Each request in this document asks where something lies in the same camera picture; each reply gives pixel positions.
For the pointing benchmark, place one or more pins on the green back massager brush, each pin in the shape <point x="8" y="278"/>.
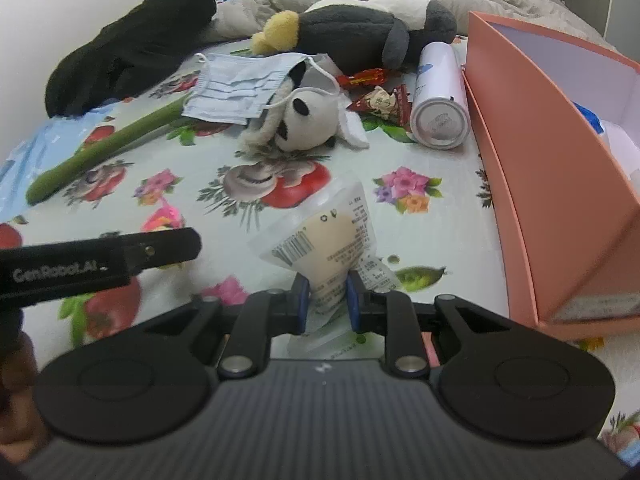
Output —
<point x="59" y="176"/>

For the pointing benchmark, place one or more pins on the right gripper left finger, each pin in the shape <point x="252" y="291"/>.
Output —
<point x="250" y="327"/>

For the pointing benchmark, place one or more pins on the black clothing pile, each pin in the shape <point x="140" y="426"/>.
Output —
<point x="129" y="56"/>

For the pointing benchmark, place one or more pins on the red foil snack packet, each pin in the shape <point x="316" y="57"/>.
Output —
<point x="366" y="78"/>

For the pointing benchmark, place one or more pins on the blue red snack bag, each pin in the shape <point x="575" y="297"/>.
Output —
<point x="591" y="117"/>

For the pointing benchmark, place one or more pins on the person's left hand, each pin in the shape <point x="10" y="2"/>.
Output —
<point x="22" y="429"/>

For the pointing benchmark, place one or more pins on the clear labelled plastic packet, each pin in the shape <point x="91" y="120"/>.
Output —
<point x="323" y="238"/>

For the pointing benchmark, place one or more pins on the dark red candy packet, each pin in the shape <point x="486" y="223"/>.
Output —
<point x="393" y="107"/>

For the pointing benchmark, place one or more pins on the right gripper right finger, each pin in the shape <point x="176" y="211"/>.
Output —
<point x="390" y="315"/>

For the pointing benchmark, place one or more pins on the pink cardboard box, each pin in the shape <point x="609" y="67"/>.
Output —
<point x="567" y="215"/>

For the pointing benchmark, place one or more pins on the blue surgical mask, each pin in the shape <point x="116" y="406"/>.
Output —
<point x="234" y="89"/>

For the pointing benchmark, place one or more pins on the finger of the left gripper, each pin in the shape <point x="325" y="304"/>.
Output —
<point x="149" y="250"/>

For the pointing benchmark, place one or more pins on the grey white penguin plush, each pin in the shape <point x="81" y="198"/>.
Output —
<point x="358" y="34"/>

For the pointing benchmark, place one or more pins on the white spray can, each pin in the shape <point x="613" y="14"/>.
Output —
<point x="440" y="117"/>

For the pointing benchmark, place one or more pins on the small panda plush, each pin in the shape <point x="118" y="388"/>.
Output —
<point x="308" y="110"/>

